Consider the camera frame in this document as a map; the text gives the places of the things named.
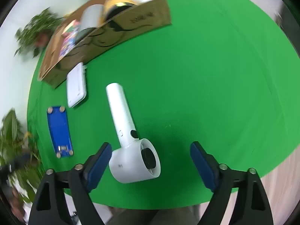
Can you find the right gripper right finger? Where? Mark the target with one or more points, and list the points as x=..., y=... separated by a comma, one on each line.
x=206, y=165

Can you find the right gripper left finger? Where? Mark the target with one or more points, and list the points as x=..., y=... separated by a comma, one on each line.
x=95, y=166

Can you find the white hair dryer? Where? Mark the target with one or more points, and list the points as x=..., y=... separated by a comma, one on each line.
x=136, y=160

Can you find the blue stapler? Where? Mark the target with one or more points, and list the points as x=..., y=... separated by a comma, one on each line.
x=59, y=131

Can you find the white router box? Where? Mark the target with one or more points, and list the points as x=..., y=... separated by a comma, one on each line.
x=76, y=85

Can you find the colourful game box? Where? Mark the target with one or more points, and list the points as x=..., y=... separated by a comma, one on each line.
x=69, y=38

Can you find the yellow labelled black bottle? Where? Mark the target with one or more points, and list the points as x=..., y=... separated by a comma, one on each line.
x=114, y=7

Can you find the potted green plant near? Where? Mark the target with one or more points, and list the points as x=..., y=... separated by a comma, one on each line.
x=15, y=143

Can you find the potted green plant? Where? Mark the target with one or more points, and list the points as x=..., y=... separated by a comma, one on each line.
x=37, y=33
x=15, y=143

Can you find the green round table cloth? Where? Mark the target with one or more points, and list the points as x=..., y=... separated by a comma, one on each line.
x=223, y=74

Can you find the open flat cardboard tray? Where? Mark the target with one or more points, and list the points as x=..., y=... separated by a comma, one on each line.
x=141, y=18

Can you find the potted green plant far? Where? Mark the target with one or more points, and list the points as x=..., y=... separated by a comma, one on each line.
x=37, y=33

